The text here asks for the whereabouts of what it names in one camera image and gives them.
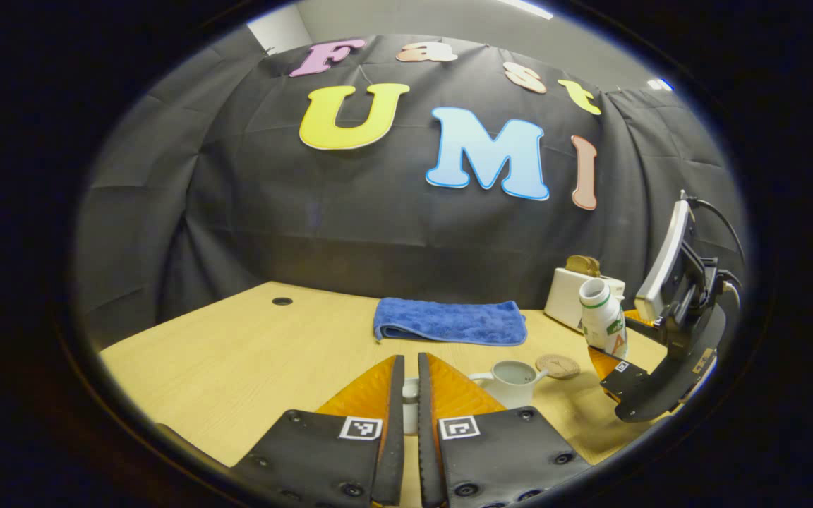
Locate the black cable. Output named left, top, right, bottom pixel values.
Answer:
left=689, top=196, right=747, bottom=272

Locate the blue towel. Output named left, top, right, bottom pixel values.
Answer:
left=373, top=297, right=529, bottom=347

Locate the white teacup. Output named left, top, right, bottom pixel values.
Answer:
left=469, top=360, right=550, bottom=410

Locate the white toaster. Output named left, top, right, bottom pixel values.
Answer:
left=543, top=267, right=626, bottom=332

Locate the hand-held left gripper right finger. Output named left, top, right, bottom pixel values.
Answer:
left=417, top=352, right=594, bottom=508

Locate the black backdrop cloth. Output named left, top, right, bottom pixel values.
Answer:
left=75, top=34, right=749, bottom=350

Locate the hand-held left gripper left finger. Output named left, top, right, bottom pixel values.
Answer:
left=227, top=354, right=406, bottom=508

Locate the white water bottle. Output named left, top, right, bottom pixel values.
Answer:
left=579, top=277, right=629, bottom=359

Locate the white teacup lid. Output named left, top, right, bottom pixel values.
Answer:
left=402, top=377, right=421, bottom=436

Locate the round brown coaster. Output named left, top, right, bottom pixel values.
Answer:
left=535, top=353, right=582, bottom=380

